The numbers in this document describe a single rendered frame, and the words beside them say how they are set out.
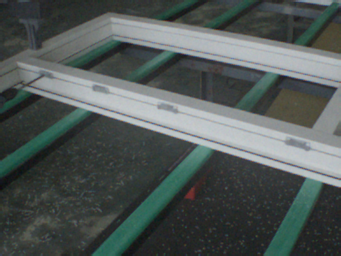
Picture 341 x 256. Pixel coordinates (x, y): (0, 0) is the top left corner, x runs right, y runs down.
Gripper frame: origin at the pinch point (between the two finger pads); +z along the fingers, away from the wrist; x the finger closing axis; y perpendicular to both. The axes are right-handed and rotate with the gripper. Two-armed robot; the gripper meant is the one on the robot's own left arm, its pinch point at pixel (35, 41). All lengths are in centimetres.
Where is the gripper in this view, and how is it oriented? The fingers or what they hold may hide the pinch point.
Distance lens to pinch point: 138.8
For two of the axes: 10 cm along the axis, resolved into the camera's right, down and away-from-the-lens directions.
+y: 5.3, -4.4, 7.2
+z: 0.4, 8.6, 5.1
